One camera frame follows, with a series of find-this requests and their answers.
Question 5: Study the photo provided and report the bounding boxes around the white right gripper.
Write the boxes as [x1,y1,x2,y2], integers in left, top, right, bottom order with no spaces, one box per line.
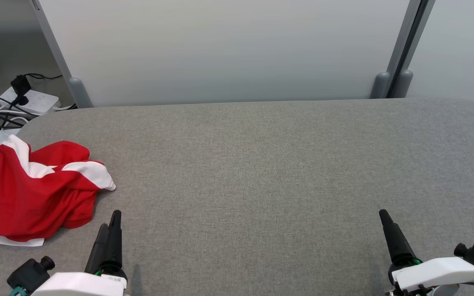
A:
[379,209,474,296]

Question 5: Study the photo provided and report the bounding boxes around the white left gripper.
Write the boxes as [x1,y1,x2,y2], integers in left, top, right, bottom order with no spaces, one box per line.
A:
[31,210,130,296]

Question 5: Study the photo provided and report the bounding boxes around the black power adapter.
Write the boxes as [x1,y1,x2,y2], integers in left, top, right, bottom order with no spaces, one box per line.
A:
[10,74,32,97]

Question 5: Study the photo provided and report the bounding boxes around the thin black adapter cable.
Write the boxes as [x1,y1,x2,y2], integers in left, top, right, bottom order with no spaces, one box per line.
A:
[25,73,63,81]

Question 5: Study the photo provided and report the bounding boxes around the grey partition post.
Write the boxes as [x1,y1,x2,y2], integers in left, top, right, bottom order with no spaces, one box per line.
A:
[370,0,423,99]
[30,0,94,109]
[393,0,436,98]

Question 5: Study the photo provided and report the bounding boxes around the white power strip with sockets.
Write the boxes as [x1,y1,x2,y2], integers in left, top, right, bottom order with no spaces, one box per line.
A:
[0,88,60,116]

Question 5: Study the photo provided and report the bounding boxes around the red shirt with white sleeves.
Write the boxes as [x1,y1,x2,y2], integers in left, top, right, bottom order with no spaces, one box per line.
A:
[0,156,98,247]

